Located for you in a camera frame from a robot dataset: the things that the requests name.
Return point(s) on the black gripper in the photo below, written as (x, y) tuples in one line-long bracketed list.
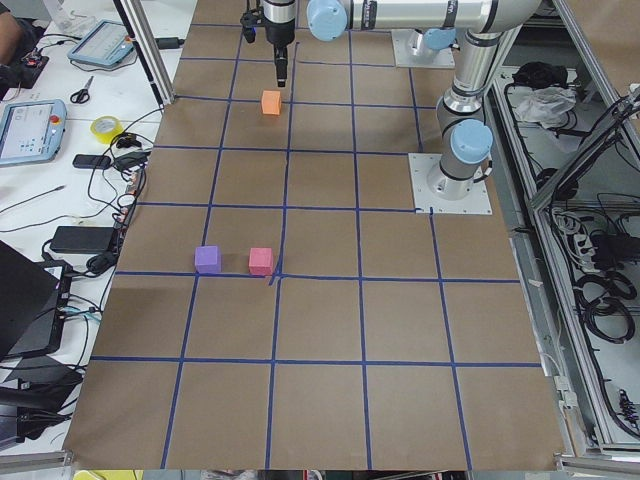
[(278, 31)]

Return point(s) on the orange foam cube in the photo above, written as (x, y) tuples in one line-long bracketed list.
[(271, 102)]

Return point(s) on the far teach pendant tablet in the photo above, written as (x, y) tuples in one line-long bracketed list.
[(105, 46)]

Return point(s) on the teach pendant tablet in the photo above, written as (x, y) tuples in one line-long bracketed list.
[(32, 132), (105, 46)]

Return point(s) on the yellow tape roll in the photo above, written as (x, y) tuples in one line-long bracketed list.
[(106, 129)]

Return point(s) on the red foam cube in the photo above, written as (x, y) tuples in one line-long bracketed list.
[(261, 261)]

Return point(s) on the purple foam cube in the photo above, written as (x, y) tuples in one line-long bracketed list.
[(208, 259)]

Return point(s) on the black phone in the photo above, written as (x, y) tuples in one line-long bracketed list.
[(91, 161)]

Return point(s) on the near teach pendant tablet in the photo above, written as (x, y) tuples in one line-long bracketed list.
[(32, 132)]

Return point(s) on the white crumpled cloth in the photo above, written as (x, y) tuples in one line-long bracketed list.
[(548, 107)]

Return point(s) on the black power adapter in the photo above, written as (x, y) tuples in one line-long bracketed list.
[(81, 239)]

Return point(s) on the black laptop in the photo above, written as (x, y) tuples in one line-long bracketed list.
[(33, 295)]

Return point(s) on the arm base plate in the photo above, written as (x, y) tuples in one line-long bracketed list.
[(435, 193), (403, 58)]

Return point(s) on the aluminium frame post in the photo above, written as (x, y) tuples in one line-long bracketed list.
[(133, 17)]

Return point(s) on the black handled scissors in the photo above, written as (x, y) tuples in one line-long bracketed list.
[(82, 95)]

